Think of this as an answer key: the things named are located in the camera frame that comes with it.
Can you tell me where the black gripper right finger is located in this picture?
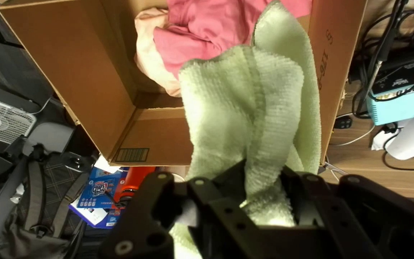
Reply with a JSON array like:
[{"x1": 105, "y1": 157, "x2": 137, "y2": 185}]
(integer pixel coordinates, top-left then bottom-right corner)
[{"x1": 279, "y1": 165, "x2": 414, "y2": 259}]

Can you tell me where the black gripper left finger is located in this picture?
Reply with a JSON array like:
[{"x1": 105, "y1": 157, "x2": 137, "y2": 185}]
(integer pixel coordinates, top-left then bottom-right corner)
[{"x1": 101, "y1": 159, "x2": 262, "y2": 259}]

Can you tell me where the pale green towel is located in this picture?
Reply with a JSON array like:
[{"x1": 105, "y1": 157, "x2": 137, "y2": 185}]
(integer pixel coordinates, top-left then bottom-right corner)
[{"x1": 169, "y1": 2, "x2": 324, "y2": 259}]

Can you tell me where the pink cloth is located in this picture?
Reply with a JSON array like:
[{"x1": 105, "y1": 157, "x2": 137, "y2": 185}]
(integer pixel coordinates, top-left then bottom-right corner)
[{"x1": 153, "y1": 0, "x2": 314, "y2": 78}]

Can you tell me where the brown cardboard box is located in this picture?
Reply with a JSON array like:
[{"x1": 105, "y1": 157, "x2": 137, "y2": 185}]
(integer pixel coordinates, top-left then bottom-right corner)
[{"x1": 0, "y1": 0, "x2": 370, "y2": 168}]

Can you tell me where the orange bottle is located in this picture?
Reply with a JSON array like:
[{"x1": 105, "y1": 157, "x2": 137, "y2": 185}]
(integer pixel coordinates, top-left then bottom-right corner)
[{"x1": 113, "y1": 166, "x2": 159, "y2": 208}]

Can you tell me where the blue printed package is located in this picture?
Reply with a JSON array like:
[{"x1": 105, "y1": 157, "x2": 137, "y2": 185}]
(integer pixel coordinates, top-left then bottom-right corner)
[{"x1": 69, "y1": 165, "x2": 127, "y2": 229}]

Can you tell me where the white power adapter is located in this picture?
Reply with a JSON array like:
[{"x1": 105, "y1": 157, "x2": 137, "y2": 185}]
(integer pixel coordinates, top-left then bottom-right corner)
[{"x1": 370, "y1": 124, "x2": 400, "y2": 153}]

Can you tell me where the grey olive backpack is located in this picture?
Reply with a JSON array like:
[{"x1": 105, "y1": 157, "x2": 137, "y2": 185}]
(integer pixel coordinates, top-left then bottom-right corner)
[{"x1": 0, "y1": 146, "x2": 94, "y2": 259}]

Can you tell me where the teal electronic device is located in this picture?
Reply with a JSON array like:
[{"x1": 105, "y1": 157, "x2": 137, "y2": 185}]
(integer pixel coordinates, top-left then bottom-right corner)
[{"x1": 366, "y1": 60, "x2": 414, "y2": 127}]

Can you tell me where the white flat vented device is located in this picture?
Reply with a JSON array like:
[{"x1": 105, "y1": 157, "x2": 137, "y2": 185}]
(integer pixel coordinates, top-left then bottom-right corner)
[{"x1": 0, "y1": 93, "x2": 38, "y2": 146}]

